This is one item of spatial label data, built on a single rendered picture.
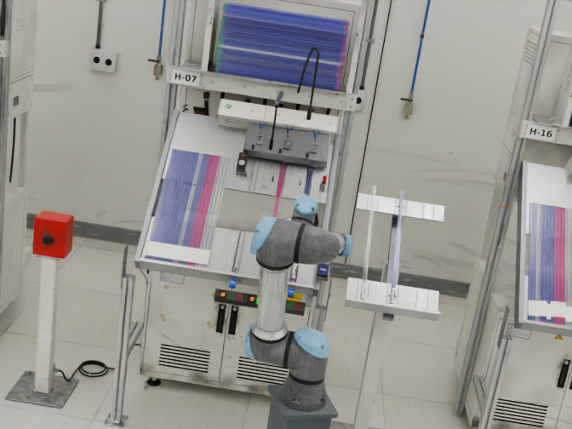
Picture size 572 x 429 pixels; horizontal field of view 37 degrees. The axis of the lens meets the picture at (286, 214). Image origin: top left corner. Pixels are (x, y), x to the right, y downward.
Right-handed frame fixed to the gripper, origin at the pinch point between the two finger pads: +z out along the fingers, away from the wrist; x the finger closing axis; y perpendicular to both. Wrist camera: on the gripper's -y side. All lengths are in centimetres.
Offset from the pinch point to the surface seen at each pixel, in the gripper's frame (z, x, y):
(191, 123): 18, 60, -35
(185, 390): 80, -38, -50
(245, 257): 9.4, -2.4, -19.1
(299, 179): 15.1, 30.0, 5.7
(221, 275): 7.3, -9.1, -28.7
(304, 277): 8.8, -13.0, 2.1
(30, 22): 32, 126, -104
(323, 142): 11.4, 43.3, 17.3
